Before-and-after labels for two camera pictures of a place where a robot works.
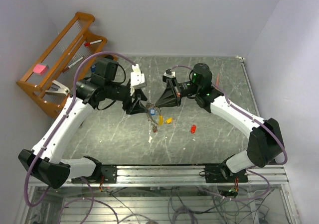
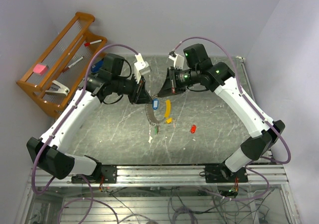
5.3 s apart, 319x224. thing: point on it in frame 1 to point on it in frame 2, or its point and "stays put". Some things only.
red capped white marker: [88, 44] stays put
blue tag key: [152, 111] to [155, 103]
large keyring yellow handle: [160, 120] to [167, 119]
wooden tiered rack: [50, 80] stays put
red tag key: [193, 128] stays put
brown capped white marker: [69, 66] stays put
